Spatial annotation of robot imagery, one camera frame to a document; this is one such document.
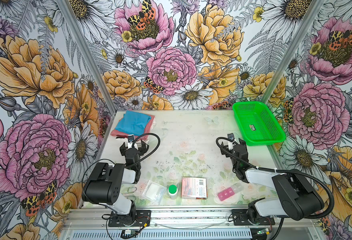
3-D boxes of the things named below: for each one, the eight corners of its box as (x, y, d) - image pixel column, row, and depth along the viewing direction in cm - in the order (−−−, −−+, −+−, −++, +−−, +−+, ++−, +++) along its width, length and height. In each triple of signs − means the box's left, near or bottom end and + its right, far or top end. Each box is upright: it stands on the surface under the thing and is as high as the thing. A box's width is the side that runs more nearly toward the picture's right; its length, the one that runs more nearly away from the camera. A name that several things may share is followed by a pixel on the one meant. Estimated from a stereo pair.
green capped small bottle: (168, 200, 81) (167, 194, 74) (169, 190, 84) (168, 184, 77) (177, 200, 81) (177, 194, 74) (177, 190, 84) (177, 184, 77)
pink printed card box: (181, 199, 81) (181, 197, 78) (181, 180, 88) (181, 177, 85) (207, 199, 81) (208, 197, 78) (205, 180, 88) (206, 177, 85)
